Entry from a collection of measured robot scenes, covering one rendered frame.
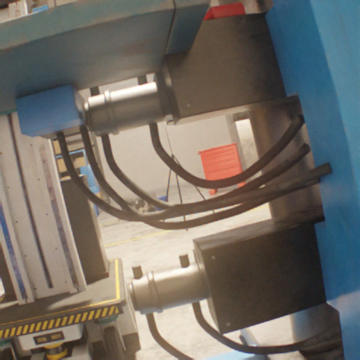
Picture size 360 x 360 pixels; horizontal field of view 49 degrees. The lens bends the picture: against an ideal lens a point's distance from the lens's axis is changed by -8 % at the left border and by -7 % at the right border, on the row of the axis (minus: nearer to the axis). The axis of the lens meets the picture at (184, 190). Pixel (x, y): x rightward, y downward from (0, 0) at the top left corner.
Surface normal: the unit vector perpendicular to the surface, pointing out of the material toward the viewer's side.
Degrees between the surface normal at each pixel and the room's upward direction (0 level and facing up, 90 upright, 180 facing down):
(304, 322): 90
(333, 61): 90
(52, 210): 90
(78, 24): 90
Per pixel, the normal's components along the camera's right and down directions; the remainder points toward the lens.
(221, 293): 0.11, 0.04
